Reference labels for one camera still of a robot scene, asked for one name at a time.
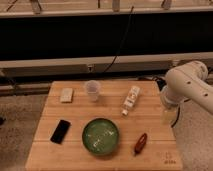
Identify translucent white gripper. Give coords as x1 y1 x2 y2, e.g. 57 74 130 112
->
162 106 177 125

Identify white plastic bottle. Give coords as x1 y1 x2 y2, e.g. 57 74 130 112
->
122 86 140 116

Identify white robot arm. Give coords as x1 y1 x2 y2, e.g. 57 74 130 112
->
160 61 213 125

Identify green ceramic bowl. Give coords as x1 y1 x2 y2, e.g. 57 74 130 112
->
82 118 120 156

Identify red brown oblong object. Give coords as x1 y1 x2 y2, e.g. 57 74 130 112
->
134 133 147 155

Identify wooden table board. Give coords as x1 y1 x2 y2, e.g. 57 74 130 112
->
25 81 182 171

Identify clear plastic cup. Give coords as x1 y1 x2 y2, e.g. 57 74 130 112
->
84 80 100 102

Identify black smartphone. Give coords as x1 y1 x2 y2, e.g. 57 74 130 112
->
50 120 71 144

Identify white horizontal rail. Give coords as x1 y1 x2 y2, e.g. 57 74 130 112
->
0 52 213 78

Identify black hanging cable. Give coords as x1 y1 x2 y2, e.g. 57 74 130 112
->
101 5 135 74

